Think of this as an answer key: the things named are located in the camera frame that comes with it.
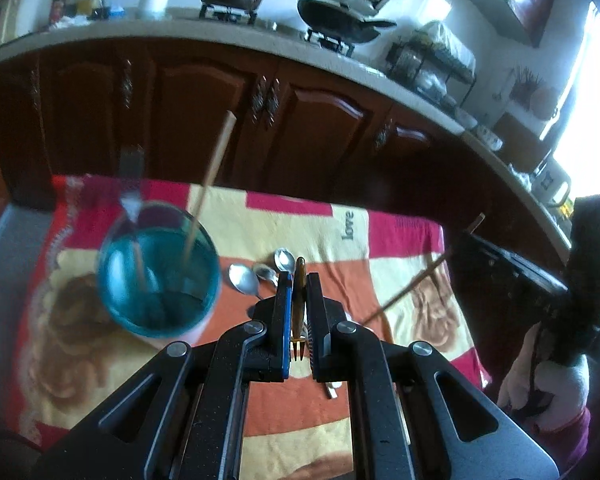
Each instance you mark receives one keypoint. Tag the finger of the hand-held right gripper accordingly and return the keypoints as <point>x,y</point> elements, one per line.
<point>467,252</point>

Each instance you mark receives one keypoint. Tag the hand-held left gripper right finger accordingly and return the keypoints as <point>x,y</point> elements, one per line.
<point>316,335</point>

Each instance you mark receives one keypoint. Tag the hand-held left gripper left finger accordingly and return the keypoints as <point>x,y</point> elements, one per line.
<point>284,332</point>

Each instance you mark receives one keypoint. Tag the metal spoon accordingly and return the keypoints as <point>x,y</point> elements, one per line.
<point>282,260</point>
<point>265,272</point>
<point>243,278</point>

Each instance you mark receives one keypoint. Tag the wooden chopstick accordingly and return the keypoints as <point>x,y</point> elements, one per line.
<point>410,287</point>
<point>212,175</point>

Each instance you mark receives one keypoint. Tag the teal and white utensil cup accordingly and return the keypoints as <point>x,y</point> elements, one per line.
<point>160,305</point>

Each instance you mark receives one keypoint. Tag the person's right hand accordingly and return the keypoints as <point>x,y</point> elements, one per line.
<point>550,380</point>

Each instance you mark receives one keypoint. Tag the printed blanket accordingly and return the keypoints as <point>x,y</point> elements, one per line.
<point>380,240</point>

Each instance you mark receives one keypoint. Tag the single white chopstick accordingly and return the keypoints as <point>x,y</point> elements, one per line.
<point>139,265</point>

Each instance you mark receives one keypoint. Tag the black dish rack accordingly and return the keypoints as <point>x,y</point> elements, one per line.
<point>430,62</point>

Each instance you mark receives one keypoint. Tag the metal fork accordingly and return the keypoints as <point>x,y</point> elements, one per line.
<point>131,162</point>

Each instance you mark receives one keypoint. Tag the brown lower kitchen cabinets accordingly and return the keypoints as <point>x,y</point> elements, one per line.
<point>200,110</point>

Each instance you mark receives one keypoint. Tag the gas stove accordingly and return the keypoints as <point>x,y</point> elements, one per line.
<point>325,40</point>

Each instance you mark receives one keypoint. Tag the black wok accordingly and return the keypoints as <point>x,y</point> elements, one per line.
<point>340,20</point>

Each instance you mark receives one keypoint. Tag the grey kitchen countertop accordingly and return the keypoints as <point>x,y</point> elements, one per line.
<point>290,47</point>

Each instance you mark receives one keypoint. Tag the white jar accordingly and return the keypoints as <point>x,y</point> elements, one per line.
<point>152,1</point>

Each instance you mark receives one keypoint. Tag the white microwave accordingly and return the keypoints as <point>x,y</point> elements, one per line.
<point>25,7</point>

